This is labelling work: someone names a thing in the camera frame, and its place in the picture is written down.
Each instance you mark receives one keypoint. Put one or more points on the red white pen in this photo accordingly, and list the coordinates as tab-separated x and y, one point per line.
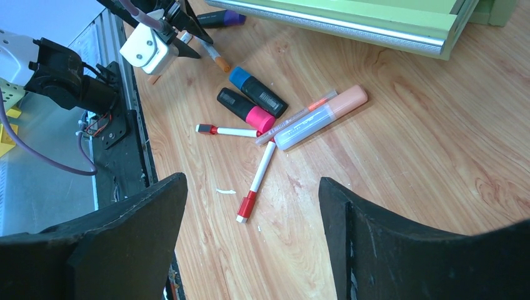
248	202
214	130

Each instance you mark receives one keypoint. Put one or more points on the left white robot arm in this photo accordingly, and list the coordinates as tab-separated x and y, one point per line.
47	68

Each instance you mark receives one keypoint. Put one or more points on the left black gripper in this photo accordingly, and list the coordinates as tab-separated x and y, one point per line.
178	13

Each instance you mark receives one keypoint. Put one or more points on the purple capped black marker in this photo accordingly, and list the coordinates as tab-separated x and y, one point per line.
221	19

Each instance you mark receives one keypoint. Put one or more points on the thin clear orange pen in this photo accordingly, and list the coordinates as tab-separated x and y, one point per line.
267	136

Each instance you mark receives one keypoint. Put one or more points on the black mounting base plate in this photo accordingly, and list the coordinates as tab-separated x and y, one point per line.
121	152

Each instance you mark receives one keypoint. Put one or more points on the green drawer cabinet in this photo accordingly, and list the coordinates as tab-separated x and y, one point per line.
427	28

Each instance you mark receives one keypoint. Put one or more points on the pink highlighter marker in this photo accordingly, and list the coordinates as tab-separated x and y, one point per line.
246	110

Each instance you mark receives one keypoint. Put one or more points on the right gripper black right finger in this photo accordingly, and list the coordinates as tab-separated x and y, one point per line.
378	254

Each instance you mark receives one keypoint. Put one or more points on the blue capped black marker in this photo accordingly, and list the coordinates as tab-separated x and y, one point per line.
258	92

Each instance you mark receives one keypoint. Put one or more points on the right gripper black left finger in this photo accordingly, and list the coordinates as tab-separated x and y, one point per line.
122	251

